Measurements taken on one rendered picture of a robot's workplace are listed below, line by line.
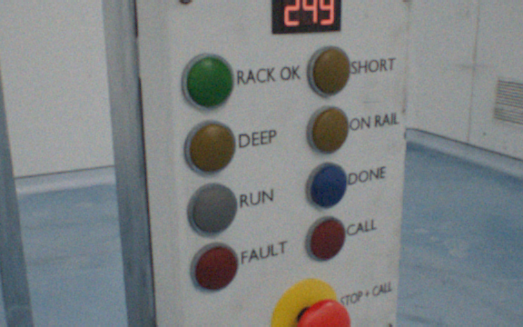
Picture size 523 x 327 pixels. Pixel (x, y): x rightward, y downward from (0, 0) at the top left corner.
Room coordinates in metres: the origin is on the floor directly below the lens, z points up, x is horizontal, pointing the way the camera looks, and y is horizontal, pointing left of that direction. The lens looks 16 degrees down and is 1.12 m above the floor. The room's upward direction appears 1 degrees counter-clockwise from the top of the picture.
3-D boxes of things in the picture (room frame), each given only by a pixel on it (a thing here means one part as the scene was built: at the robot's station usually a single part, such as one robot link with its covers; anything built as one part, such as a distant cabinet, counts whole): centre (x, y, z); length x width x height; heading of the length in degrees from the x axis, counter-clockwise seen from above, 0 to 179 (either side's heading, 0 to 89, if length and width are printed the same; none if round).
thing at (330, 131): (0.36, -0.04, 1.04); 0.03 x 0.01 x 0.03; 120
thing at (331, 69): (0.36, -0.04, 1.07); 0.03 x 0.01 x 0.03; 120
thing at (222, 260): (0.32, 0.03, 0.96); 0.03 x 0.01 x 0.03; 120
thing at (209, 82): (0.32, 0.03, 1.07); 0.03 x 0.01 x 0.03; 120
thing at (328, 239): (0.36, -0.04, 0.96); 0.03 x 0.01 x 0.03; 120
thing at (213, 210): (0.32, 0.03, 1.00); 0.03 x 0.01 x 0.03; 120
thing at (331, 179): (0.36, -0.04, 1.00); 0.03 x 0.01 x 0.03; 120
